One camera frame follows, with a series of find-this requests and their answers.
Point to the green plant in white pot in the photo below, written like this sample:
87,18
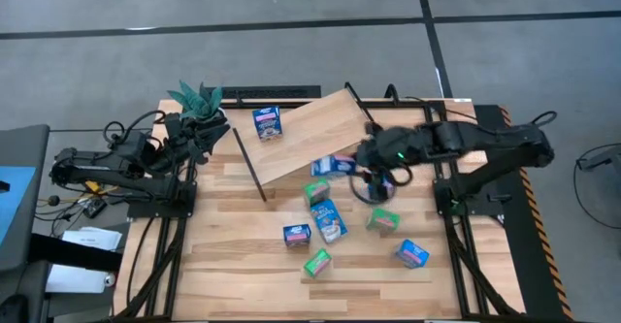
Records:
196,101

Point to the black perforated bar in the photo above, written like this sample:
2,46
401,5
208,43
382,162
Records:
271,92

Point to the small black ball knob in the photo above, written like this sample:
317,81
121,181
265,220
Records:
53,200

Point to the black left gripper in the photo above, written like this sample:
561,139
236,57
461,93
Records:
182,141

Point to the small white round device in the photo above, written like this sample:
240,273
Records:
110,280

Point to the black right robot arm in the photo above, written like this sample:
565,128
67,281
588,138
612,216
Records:
485,141

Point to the grey cabinet with blue panel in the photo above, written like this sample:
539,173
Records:
29,148

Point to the white paper sheet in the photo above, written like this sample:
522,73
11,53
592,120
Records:
73,279
92,238

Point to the dark blue cereal box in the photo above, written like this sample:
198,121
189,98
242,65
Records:
332,166
267,124
297,235

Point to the black hazard-striped floor mat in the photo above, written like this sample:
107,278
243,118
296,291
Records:
529,265

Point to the black power adapter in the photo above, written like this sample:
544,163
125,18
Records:
94,209

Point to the green cereal box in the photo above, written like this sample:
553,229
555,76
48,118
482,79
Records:
317,263
383,220
317,192

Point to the black aluminium table frame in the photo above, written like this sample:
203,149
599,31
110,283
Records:
240,104

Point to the black beam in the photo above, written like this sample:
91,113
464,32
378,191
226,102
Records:
73,257

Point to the wooden shelf with black frame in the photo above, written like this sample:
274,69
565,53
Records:
310,129

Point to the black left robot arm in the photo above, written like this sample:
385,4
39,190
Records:
97,170

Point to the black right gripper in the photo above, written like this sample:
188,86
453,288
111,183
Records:
388,146

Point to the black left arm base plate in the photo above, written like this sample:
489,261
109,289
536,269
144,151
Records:
145,210

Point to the grey floor stand base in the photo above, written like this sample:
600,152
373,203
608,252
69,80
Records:
601,160

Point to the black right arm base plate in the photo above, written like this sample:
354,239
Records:
485,206

